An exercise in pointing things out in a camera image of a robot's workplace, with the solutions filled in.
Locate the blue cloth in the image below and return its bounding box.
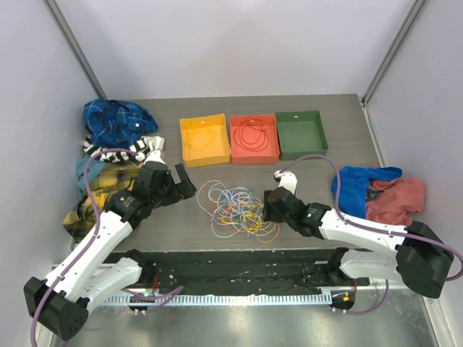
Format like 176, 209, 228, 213
339, 166, 402, 219

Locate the salmon pink cloth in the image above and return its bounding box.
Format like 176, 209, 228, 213
366, 177, 425, 226

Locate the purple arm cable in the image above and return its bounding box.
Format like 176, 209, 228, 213
278, 154, 463, 283
30, 145, 149, 347

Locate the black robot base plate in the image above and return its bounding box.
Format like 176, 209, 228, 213
104, 249, 370, 296

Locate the orange thin cable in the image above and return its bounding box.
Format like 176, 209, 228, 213
200, 173, 254, 221

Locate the right aluminium frame post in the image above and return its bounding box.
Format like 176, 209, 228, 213
360, 0, 429, 106

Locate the white slotted cable duct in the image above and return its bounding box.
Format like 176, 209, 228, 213
97, 293, 332, 307

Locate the white thin cable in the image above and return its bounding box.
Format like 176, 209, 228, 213
196, 178, 239, 218

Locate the black white striped cloth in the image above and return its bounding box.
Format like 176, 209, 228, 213
82, 135, 165, 163

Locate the aluminium frame post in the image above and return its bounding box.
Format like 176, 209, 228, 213
360, 0, 429, 106
43, 0, 107, 99

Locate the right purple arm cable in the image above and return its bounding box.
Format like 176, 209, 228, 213
278, 154, 463, 283

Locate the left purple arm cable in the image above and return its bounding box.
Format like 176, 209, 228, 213
30, 145, 149, 347

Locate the yellow cable in bin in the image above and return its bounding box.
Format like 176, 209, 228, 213
182, 122, 216, 150

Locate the yellow plastic bin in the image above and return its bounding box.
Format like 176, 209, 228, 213
179, 113, 231, 168

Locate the blue thin cable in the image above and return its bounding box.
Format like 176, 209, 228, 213
215, 183, 261, 228

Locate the left aluminium frame post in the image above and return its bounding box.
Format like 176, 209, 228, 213
43, 0, 107, 99

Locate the blue plaid shirt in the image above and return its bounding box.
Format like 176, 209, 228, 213
82, 98, 158, 148

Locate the dark red cable in bin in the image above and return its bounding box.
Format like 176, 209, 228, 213
233, 119, 269, 151

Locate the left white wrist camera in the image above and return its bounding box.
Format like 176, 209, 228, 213
143, 150, 166, 166

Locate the green plastic bin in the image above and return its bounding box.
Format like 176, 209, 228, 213
275, 110, 329, 161

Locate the teal cloth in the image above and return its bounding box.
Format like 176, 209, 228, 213
75, 155, 109, 200

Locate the yellow plaid shirt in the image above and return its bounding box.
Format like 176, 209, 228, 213
63, 155, 142, 243

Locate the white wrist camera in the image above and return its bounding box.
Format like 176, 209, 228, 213
273, 171, 297, 194
143, 150, 166, 166

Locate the red plastic bin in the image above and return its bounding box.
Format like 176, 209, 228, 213
229, 113, 280, 165

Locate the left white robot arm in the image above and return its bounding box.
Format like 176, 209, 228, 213
23, 159, 196, 346

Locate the yellow thin cable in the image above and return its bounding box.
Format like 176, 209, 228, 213
220, 202, 281, 244

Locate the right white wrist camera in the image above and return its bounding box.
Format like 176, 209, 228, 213
273, 171, 297, 194

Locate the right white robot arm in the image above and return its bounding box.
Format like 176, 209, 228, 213
264, 187, 454, 299

